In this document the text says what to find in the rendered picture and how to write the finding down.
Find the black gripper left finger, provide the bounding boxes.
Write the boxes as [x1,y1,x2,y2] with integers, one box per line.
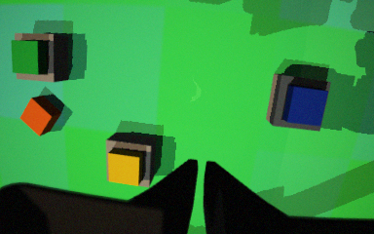
[0,159,199,234]

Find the orange cube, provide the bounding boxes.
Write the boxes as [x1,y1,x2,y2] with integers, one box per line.
[19,96,61,136]

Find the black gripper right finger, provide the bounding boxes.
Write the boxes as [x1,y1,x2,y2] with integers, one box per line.
[203,161,374,234]

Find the blue button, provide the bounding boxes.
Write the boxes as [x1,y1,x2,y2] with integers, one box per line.
[266,74,331,132]

